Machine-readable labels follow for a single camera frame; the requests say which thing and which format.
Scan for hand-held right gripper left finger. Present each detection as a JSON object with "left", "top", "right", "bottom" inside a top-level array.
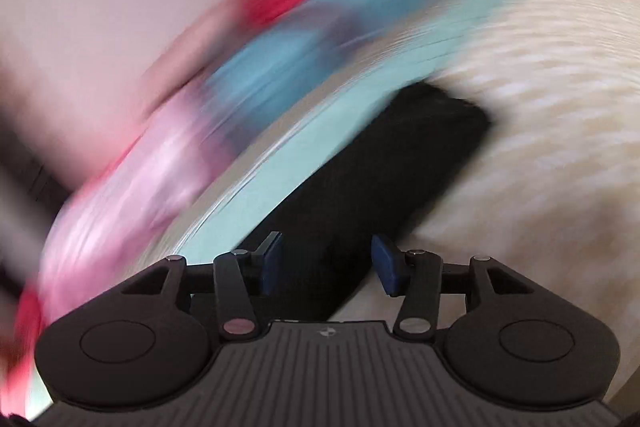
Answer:
[{"left": 122, "top": 231, "right": 283, "bottom": 340}]

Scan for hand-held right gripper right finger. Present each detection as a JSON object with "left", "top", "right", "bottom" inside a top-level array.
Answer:
[{"left": 371, "top": 234, "right": 536, "bottom": 343}]

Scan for black pants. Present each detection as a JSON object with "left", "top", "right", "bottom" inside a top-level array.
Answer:
[{"left": 250, "top": 81, "right": 493, "bottom": 323}]

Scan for pink pillow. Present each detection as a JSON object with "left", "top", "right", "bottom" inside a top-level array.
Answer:
[{"left": 37, "top": 2, "right": 281, "bottom": 308}]

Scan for blue and grey striped pillow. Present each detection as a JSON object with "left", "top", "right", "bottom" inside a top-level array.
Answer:
[{"left": 202, "top": 0, "right": 433, "bottom": 145}]

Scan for patterned beige and teal quilt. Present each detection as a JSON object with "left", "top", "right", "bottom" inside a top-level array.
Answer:
[{"left": 25, "top": 0, "right": 640, "bottom": 423}]

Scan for pink bed sheet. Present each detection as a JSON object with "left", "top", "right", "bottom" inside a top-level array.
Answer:
[{"left": 0, "top": 277, "right": 48, "bottom": 418}]

